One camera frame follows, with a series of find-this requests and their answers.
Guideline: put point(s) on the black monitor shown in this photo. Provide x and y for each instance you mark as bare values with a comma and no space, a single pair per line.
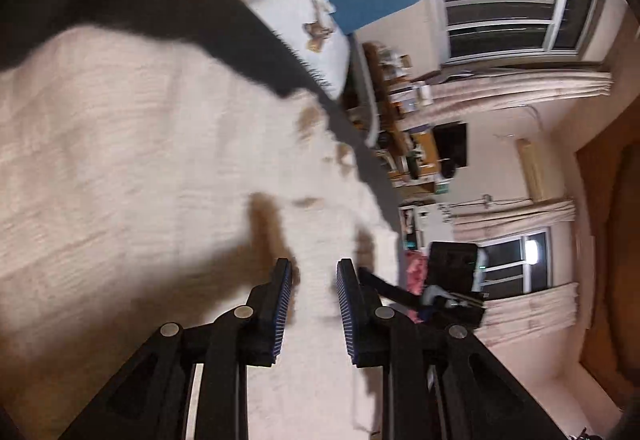
450,145

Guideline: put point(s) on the plain beige curtain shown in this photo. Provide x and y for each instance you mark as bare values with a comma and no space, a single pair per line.
520,220
540,315

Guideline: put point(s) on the small black fan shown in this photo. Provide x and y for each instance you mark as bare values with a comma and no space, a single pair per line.
447,169

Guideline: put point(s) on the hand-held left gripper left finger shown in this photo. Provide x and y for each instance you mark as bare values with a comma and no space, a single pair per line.
282,315

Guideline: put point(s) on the white knit sweater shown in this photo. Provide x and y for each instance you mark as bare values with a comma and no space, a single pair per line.
125,170

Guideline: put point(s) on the cluttered wooden desk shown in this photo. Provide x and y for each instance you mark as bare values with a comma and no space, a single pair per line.
385,85

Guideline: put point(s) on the wide window behind sofa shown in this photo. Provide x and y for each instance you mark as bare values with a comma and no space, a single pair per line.
500,5

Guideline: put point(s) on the window with lamp reflection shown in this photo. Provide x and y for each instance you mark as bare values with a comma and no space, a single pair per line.
505,265

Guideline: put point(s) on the beige air conditioner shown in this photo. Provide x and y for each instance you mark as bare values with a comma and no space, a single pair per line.
534,170

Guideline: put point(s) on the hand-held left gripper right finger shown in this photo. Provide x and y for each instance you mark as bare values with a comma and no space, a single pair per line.
347,315

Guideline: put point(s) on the white deer print pillow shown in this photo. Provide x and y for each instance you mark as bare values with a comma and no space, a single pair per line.
280,0

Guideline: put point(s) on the white storage rack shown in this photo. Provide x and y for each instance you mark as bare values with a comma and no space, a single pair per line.
412,220

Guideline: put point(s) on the pink quilted jacket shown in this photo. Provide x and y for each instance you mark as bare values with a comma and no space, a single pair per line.
417,270

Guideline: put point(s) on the patterned beige curtain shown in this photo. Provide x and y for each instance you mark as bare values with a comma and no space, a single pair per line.
525,90

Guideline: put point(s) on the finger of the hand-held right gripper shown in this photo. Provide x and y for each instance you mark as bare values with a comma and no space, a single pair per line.
390,292

